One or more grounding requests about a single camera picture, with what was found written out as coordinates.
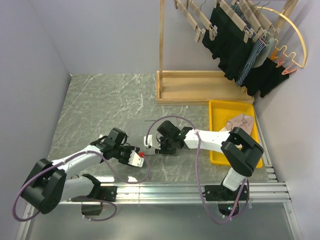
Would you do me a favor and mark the wooden clip hanger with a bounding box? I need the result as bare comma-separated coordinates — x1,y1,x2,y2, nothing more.
185,0,218,41
246,0,279,38
174,0,206,43

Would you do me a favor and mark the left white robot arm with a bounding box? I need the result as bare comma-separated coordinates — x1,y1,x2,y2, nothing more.
20,127,144,214

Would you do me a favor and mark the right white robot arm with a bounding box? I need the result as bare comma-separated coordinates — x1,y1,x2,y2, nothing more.
155,120,264,200

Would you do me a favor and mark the beige underwear in tray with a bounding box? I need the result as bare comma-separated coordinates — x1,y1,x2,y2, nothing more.
219,113,254,135

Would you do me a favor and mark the black underwear at rear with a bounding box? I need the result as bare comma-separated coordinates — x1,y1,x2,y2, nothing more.
241,58,290,98

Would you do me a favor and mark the black underwear on hanger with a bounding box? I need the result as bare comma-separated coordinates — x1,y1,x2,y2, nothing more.
202,4,253,81

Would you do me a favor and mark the light grey underwear hanging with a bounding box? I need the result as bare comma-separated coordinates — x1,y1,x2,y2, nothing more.
252,37,275,68

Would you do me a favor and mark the striped blue underwear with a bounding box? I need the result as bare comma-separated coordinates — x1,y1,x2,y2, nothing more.
231,3,267,87

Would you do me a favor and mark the wooden hanger holding black underwear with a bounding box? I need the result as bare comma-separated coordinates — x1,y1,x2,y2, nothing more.
215,0,253,43

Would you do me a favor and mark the wooden hanger holding striped underwear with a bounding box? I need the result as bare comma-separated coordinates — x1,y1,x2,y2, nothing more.
231,0,267,42

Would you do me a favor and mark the gold arc hanger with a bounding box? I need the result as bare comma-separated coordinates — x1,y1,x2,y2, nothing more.
257,6,308,69

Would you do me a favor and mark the wooden clothes rack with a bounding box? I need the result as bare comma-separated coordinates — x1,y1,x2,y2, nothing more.
156,0,298,106

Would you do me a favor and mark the yellow plastic tray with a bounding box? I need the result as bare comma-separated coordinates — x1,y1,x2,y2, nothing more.
208,100,260,167

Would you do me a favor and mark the pink clothes peg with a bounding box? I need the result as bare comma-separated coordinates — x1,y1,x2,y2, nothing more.
270,50,297,76

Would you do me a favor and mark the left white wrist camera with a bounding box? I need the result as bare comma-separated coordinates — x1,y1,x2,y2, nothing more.
128,150,145,168

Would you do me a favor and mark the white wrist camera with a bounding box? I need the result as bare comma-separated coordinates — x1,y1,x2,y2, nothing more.
143,134,153,149
128,150,145,168

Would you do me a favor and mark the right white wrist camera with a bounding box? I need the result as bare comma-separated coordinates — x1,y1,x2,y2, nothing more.
143,134,153,149

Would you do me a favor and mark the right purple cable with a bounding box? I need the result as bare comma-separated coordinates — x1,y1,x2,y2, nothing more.
145,115,251,225

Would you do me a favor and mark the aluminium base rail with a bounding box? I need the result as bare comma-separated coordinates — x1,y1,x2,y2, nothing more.
16,182,303,240

